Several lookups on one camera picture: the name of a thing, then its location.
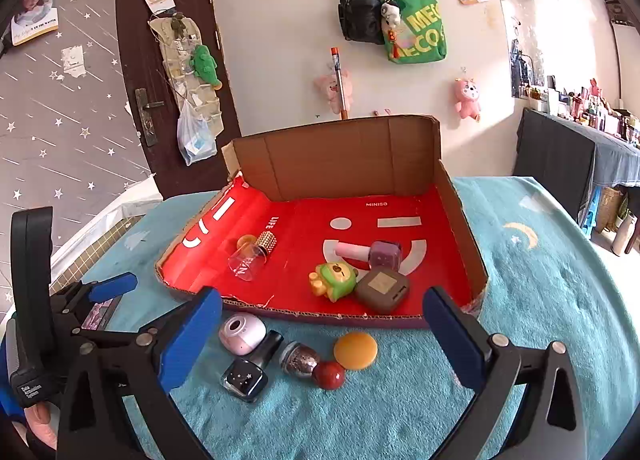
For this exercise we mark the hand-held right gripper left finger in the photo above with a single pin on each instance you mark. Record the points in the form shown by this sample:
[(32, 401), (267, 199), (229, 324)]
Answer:
[(192, 340)]

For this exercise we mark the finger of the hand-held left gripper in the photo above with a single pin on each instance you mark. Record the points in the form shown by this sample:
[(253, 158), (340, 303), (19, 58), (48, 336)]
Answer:
[(70, 325), (112, 286)]

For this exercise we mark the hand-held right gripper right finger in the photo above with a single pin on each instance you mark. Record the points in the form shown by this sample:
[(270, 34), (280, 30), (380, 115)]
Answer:
[(452, 335)]

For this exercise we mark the brown square case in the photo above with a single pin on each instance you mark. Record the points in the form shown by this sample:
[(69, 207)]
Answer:
[(382, 290)]

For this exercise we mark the glass bottle with studded cap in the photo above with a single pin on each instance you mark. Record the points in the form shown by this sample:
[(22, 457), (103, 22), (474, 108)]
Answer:
[(245, 262)]

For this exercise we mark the green toy figure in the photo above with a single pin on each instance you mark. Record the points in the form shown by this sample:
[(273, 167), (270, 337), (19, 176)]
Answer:
[(335, 282)]

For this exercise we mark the red-lined cardboard box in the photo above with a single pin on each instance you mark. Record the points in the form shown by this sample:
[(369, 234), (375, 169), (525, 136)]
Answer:
[(340, 160)]

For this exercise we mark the person's left hand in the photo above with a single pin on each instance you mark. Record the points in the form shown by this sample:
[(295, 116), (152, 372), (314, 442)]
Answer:
[(40, 427)]

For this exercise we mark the dark grid pattern mat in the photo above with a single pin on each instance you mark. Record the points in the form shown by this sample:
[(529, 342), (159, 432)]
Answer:
[(95, 250)]

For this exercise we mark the pink round device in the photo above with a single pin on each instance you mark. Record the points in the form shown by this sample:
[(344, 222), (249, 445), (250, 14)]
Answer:
[(242, 335)]

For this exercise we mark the dark starry nail polish bottle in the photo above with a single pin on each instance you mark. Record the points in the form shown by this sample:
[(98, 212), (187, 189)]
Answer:
[(245, 380)]

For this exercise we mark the orange egg-shaped toy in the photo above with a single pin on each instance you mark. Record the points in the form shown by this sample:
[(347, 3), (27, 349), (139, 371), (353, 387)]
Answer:
[(355, 350)]

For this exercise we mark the pink nail polish bottle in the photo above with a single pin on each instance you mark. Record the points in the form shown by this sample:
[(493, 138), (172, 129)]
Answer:
[(385, 255)]

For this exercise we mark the glitter nail polish bottle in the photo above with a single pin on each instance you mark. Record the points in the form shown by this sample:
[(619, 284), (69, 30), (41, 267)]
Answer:
[(300, 360)]

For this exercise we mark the red ball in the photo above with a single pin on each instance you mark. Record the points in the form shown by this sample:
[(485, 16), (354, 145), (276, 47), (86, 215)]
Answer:
[(329, 375)]

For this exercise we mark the clear plastic bag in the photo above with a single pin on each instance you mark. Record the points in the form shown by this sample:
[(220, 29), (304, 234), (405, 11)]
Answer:
[(195, 140)]

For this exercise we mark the table with dark cloth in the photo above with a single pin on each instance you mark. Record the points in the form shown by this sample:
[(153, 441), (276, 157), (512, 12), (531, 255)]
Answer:
[(555, 160)]

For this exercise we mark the dark brown door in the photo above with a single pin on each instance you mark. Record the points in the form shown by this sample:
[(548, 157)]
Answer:
[(135, 65)]

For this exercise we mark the pink plush toy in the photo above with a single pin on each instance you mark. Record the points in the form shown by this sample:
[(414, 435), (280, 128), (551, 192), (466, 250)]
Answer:
[(467, 97), (325, 87)]

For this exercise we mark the clear hanging organizer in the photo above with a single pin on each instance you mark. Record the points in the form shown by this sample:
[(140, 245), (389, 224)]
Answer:
[(170, 55)]

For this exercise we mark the green plush toy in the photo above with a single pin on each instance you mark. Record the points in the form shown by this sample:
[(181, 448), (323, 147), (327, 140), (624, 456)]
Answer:
[(205, 65)]

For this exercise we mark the row of small table clutter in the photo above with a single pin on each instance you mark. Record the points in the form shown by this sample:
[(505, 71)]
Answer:
[(590, 105)]

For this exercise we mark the small dark bear charm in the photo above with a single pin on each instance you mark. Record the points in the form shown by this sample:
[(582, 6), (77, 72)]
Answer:
[(178, 26)]

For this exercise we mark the orange-tipped broom stick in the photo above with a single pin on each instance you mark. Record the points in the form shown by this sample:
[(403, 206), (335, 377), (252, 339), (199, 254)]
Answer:
[(339, 85)]

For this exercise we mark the red tassel charm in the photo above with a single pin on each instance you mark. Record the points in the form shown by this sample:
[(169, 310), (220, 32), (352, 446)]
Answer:
[(397, 45)]

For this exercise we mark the green tote bag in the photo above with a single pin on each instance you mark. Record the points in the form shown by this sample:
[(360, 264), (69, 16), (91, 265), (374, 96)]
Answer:
[(420, 30)]

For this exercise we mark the white plush charm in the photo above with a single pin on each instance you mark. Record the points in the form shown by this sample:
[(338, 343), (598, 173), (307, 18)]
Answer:
[(391, 15)]

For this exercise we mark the black backpack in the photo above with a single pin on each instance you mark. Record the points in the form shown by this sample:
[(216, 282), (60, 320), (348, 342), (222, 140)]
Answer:
[(360, 15)]

